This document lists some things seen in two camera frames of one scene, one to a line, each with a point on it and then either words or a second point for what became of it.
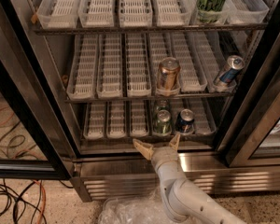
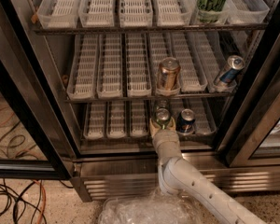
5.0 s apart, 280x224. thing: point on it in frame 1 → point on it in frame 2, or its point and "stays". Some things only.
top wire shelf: [147, 30] stays
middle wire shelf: [140, 99] stays
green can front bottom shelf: [162, 125] stays
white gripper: [165, 155] → [165, 136]
